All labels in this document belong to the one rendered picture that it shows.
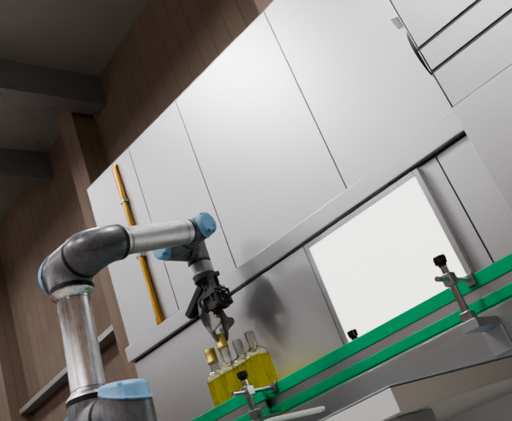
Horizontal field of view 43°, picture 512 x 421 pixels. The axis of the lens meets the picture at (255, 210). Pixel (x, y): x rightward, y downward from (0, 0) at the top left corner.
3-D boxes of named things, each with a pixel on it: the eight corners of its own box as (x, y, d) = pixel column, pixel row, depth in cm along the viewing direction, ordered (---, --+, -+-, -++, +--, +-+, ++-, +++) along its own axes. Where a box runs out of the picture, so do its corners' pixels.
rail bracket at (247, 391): (286, 409, 175) (271, 366, 180) (245, 418, 162) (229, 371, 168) (279, 413, 177) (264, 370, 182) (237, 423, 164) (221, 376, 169)
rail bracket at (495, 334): (519, 347, 136) (468, 253, 145) (486, 352, 124) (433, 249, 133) (499, 356, 139) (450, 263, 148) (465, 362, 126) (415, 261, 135)
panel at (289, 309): (481, 281, 162) (422, 169, 176) (476, 281, 160) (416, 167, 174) (244, 408, 210) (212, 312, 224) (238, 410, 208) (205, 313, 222)
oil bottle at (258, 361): (292, 413, 182) (266, 342, 191) (279, 417, 178) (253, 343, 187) (278, 420, 185) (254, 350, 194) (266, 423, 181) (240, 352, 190)
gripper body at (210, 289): (217, 304, 197) (205, 269, 201) (200, 317, 201) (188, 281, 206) (235, 304, 202) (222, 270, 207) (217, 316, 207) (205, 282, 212)
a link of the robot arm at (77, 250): (79, 217, 159) (209, 203, 198) (57, 238, 165) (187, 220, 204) (97, 259, 156) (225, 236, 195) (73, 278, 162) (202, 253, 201)
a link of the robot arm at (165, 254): (169, 225, 197) (195, 228, 205) (147, 242, 203) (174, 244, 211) (175, 248, 194) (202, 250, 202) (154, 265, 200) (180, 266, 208)
